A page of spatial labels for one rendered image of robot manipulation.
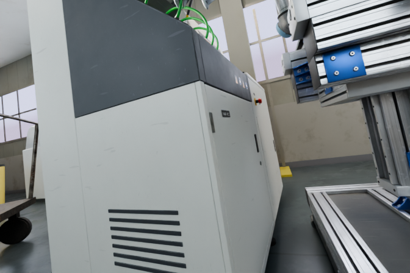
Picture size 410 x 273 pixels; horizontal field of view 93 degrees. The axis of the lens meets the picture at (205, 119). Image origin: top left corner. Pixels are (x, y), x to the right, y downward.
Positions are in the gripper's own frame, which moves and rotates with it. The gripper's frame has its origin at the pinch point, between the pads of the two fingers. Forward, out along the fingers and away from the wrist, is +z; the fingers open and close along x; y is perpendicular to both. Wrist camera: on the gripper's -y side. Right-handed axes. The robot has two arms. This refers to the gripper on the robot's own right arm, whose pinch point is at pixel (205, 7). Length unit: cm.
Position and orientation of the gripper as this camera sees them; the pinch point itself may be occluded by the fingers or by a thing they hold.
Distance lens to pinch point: 104.5
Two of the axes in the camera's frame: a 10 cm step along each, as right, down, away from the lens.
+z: 1.6, 9.8, -0.8
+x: 4.3, 0.0, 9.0
